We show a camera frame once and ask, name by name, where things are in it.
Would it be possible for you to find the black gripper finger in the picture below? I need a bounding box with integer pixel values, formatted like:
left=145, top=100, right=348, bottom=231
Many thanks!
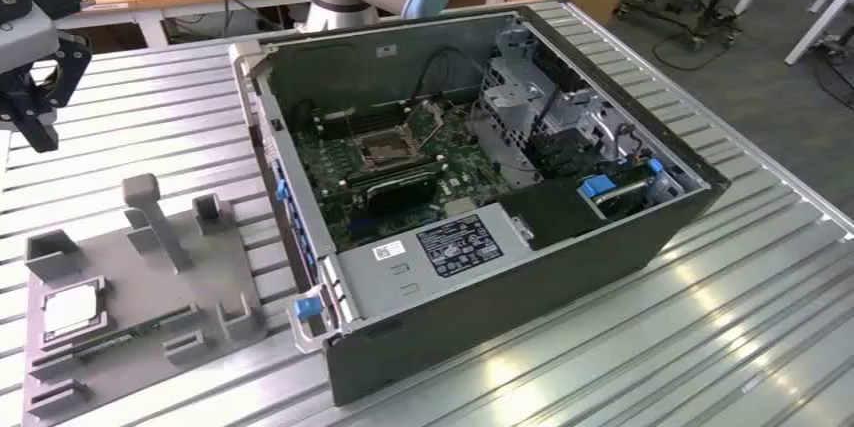
left=12, top=29, right=93, bottom=154

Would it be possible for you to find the silver CPU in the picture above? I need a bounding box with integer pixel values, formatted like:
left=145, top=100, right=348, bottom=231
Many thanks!
left=42, top=289, right=108, bottom=336

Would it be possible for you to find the black RAM slot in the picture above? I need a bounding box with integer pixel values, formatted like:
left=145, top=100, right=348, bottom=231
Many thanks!
left=317, top=102, right=408, bottom=124
left=319, top=107, right=409, bottom=129

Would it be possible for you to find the CPU socket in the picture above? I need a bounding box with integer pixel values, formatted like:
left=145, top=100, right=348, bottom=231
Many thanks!
left=356, top=129, right=432, bottom=173

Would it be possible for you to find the blue card retainer clip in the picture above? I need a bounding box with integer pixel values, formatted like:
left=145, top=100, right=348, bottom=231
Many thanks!
left=271, top=166, right=291, bottom=203

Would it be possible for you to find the grey parts rack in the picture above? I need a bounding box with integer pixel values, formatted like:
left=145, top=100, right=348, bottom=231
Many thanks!
left=22, top=172, right=272, bottom=421

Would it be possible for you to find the green RAM stick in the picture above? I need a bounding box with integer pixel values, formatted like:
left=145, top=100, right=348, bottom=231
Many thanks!
left=69, top=306, right=192, bottom=361

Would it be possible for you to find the metal socket cover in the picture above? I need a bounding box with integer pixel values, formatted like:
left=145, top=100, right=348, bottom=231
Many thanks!
left=399, top=99, right=449, bottom=141

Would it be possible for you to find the black graphics card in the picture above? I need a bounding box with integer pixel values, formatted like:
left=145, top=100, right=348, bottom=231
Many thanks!
left=317, top=166, right=441, bottom=218

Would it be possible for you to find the blue case release latch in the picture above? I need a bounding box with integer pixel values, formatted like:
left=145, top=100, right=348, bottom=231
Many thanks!
left=291, top=298, right=323, bottom=321

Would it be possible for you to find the green motherboard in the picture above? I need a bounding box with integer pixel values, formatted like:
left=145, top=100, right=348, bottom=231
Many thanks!
left=292, top=101, right=515, bottom=253

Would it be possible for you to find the silver power supply box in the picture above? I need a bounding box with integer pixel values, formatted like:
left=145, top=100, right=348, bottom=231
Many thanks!
left=332, top=204, right=535, bottom=321

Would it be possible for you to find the silver drive cage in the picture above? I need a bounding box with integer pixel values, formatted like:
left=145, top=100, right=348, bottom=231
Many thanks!
left=477, top=56, right=556, bottom=174

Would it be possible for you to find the black open PC case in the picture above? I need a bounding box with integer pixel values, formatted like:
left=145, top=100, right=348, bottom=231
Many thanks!
left=228, top=0, right=732, bottom=408

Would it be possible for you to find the hard disk in blue carrier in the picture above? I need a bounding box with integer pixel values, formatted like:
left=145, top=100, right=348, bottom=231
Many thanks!
left=576, top=173, right=652, bottom=222

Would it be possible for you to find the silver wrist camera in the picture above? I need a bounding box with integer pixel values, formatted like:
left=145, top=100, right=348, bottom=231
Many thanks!
left=0, top=14, right=62, bottom=74

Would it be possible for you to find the black looped internal cable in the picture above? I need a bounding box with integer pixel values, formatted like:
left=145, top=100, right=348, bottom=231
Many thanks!
left=408, top=46, right=483, bottom=99

